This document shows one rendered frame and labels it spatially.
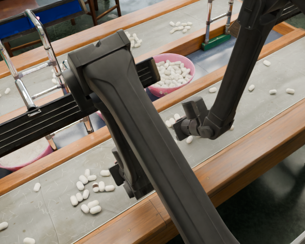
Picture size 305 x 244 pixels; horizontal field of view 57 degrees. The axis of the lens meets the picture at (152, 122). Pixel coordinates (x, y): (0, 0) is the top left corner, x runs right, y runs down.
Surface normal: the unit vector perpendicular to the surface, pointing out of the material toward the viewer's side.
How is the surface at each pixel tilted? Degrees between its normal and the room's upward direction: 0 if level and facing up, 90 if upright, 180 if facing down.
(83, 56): 30
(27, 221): 0
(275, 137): 0
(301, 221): 0
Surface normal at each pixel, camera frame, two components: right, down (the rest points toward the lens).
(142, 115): 0.11, -0.23
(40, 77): -0.07, -0.66
